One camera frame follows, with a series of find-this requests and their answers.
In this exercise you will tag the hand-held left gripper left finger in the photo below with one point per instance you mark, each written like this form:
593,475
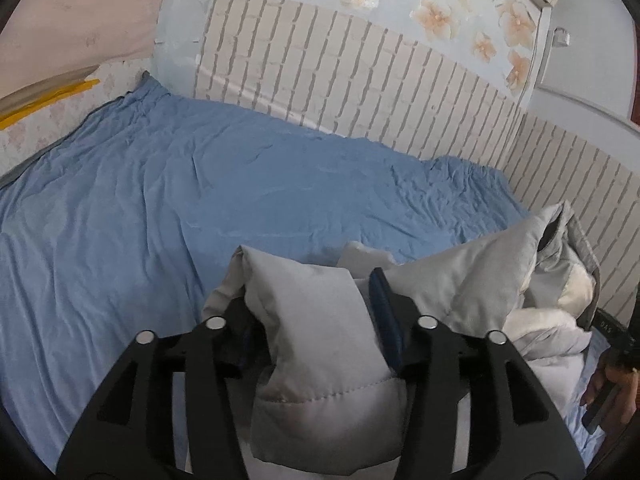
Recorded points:
240,350

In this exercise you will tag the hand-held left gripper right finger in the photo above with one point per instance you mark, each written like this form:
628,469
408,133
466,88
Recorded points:
387,320

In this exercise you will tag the grey puffer jacket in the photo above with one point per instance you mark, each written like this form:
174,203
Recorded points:
310,310

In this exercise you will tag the person's right hand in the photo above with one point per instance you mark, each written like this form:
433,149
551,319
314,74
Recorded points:
595,385

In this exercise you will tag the blue blanket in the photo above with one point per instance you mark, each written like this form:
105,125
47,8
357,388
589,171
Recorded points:
225,185

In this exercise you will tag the floral bed sheet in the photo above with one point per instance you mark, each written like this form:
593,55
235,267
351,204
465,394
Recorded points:
75,110

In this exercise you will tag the yellow cloth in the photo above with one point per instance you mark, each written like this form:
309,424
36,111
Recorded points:
55,97

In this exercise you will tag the pink padded board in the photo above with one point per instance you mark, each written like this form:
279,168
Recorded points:
75,15

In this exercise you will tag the brick pattern wall panel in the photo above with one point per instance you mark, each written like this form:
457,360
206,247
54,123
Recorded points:
375,90

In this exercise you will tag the white wall socket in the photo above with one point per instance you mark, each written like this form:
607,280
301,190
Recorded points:
562,36

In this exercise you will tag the group of flower wall stickers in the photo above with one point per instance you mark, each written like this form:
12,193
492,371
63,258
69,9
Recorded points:
435,15

